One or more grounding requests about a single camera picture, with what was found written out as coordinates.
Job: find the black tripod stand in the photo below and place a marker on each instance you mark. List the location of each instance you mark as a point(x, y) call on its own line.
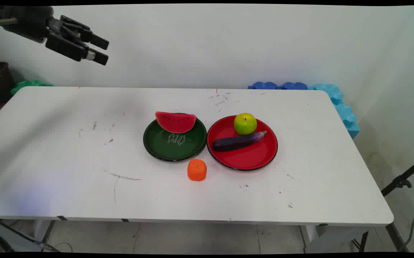
point(400, 182)

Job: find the dark brown woven basket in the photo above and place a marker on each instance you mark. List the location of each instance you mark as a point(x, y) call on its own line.
point(0, 86)

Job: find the black metal table leg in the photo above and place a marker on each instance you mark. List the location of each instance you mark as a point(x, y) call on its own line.
point(48, 231)
point(395, 236)

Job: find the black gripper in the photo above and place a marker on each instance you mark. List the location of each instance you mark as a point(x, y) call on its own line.
point(31, 21)

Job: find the dark blue foam mat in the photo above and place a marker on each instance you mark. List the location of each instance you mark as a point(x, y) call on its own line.
point(264, 85)
point(294, 86)

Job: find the red plate with black rim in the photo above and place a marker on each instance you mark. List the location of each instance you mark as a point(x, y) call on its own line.
point(246, 158)

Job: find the toy purple eggplant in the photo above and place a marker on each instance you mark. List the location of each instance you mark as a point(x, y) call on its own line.
point(233, 143)

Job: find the green foam mat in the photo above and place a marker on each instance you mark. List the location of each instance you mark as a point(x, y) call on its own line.
point(27, 85)

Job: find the toy orange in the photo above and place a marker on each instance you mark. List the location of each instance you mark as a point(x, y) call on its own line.
point(196, 170)

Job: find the toy green apple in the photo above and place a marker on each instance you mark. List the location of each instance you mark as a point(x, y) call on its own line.
point(244, 124)

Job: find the dark green plate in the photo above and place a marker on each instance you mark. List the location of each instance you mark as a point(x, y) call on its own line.
point(171, 149)

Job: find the toy watermelon slice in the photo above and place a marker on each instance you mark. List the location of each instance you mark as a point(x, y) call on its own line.
point(175, 123)

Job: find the light blue foam mat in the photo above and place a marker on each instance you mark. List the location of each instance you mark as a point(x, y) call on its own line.
point(344, 113)

